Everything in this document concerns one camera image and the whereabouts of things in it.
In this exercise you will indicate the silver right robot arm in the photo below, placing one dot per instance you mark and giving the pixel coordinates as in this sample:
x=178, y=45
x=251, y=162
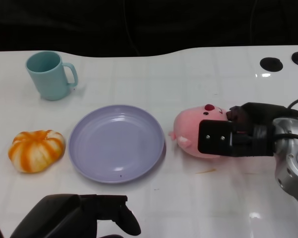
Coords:
x=295, y=161

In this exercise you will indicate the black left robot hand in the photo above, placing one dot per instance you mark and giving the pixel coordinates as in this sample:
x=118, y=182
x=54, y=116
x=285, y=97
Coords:
x=54, y=215

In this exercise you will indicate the light blue plastic mug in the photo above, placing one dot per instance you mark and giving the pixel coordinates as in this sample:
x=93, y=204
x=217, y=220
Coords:
x=49, y=79

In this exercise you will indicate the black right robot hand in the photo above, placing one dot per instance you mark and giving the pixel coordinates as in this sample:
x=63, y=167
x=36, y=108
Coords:
x=250, y=138

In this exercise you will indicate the black round table grommet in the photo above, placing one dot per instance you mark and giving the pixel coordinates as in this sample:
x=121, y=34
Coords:
x=271, y=64

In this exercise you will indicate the lavender round plate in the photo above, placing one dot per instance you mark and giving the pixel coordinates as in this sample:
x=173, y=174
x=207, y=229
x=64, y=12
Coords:
x=116, y=143

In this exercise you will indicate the pink plush doll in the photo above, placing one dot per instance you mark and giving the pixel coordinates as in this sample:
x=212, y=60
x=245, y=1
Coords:
x=188, y=129

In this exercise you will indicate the black cloth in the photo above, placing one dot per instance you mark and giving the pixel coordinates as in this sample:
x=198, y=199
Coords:
x=89, y=24

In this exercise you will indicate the orange white pumpkin toy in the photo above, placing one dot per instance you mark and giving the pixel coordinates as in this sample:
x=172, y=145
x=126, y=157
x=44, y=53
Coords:
x=34, y=151

